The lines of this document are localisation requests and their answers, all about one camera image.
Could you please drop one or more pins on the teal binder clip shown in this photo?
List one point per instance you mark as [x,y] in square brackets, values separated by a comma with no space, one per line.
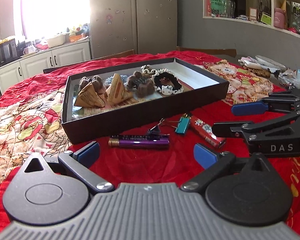
[183,124]

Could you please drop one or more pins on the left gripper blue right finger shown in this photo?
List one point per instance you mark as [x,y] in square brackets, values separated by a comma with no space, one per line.
[215,166]

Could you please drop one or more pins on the cream rectangular basin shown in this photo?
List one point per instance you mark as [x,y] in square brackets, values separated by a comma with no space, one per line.
[57,40]

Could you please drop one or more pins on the tan paper pyramid packet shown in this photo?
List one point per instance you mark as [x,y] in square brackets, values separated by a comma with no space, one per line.
[87,97]

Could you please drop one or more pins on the pink bottle on shelf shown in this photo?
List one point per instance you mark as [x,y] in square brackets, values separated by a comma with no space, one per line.
[279,18]

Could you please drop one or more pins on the black lace-trimmed scrunchie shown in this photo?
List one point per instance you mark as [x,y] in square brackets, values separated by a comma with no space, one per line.
[166,83]

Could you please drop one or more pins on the brown furry hair claw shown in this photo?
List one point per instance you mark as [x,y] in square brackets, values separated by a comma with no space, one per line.
[140,83]

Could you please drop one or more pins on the red patterned lighter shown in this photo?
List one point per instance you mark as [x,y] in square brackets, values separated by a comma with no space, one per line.
[205,131]

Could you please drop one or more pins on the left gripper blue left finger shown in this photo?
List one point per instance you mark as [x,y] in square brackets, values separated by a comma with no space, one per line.
[77,165]

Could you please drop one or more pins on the brown cream lace scrunchie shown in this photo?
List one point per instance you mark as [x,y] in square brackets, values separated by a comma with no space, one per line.
[149,73]

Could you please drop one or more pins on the light blue knitted scrunchie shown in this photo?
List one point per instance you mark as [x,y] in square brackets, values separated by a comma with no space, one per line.
[109,80]

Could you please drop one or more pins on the white kitchen cabinet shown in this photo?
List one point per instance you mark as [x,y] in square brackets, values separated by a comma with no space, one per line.
[29,66]

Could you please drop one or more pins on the black shallow box tray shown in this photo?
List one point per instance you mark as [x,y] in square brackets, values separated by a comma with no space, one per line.
[203,88]

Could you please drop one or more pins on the beige double-door refrigerator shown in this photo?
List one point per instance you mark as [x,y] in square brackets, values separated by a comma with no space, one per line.
[146,26]

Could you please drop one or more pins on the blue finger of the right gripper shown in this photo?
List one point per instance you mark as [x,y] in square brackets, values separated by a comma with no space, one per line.
[249,108]
[230,129]

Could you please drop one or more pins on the white mug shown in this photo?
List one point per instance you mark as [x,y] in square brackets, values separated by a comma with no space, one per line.
[30,49]

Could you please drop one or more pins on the dark brown furry hair clip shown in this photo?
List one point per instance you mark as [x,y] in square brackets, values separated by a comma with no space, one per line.
[97,83]

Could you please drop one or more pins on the black binder clip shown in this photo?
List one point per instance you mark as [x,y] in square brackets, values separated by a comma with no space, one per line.
[155,130]

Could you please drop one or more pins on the red quilted bear blanket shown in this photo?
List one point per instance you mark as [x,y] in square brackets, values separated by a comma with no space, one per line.
[22,129]

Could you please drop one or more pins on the purple cylindrical lighter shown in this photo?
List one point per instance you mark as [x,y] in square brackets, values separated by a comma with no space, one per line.
[139,141]

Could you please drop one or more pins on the black microwave oven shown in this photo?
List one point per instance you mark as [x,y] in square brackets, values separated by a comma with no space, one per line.
[8,52]

